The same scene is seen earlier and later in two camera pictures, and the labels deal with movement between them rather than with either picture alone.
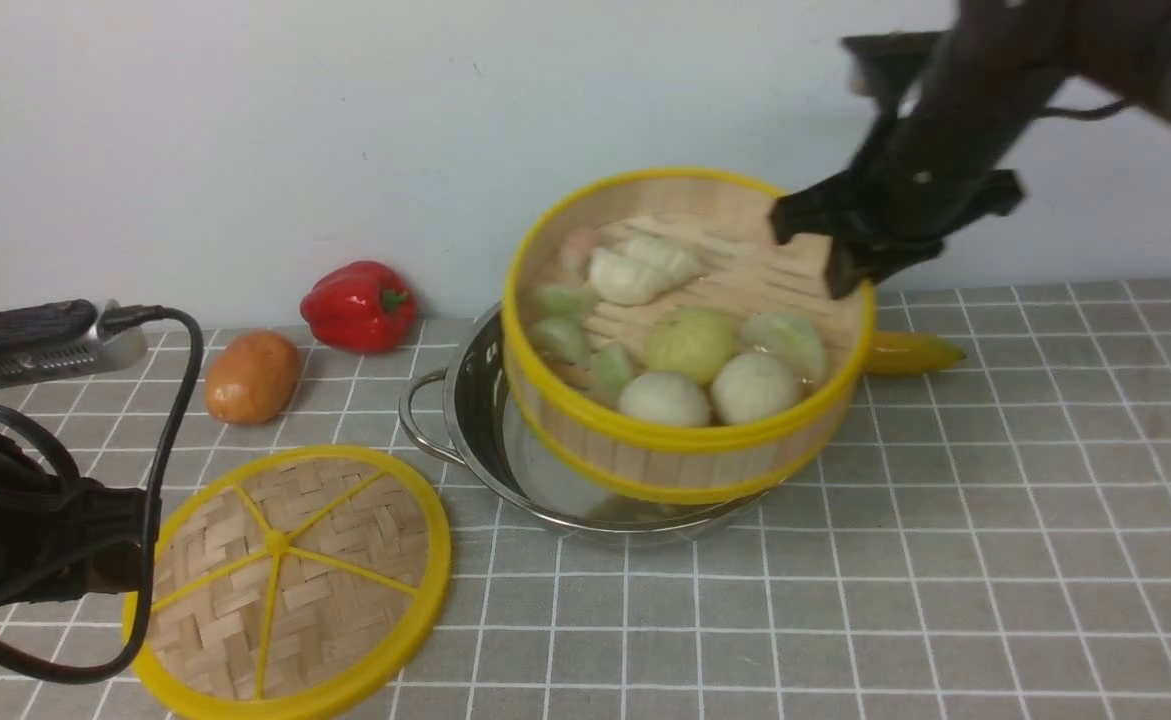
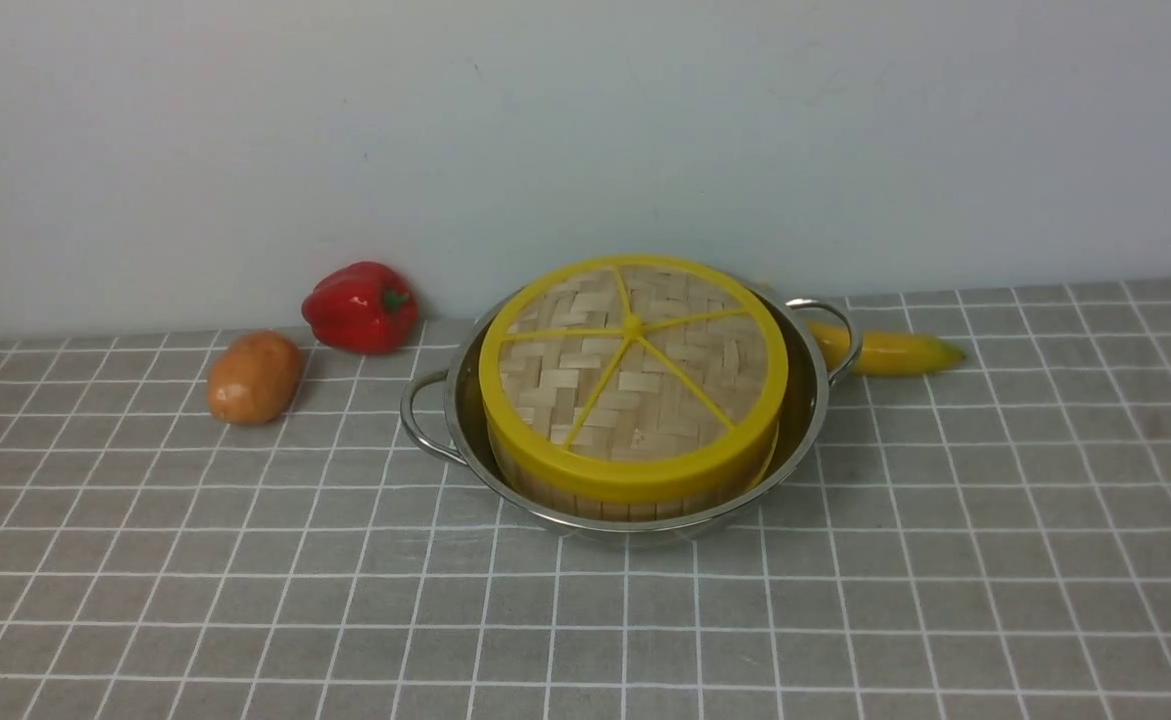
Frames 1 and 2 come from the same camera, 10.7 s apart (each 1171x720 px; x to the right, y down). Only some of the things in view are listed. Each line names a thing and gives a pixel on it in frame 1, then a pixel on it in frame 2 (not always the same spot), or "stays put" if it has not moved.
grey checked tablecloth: (1035, 531) stays put
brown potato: (251, 378) stays put
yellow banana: (910, 352) stays put
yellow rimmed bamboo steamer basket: (660, 344) -> (535, 499)
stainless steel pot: (460, 414) stays put
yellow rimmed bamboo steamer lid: (303, 582) -> (632, 379)
